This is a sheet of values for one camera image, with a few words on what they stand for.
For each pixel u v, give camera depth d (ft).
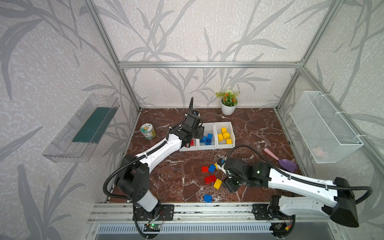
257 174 1.69
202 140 3.19
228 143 3.21
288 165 3.02
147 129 3.23
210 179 2.77
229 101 3.45
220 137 3.24
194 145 3.13
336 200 1.32
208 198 2.59
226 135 3.33
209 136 3.28
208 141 3.16
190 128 2.14
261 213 2.43
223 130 3.36
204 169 2.86
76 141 2.07
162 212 2.38
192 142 3.23
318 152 2.38
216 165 2.31
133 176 1.42
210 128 3.34
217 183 2.64
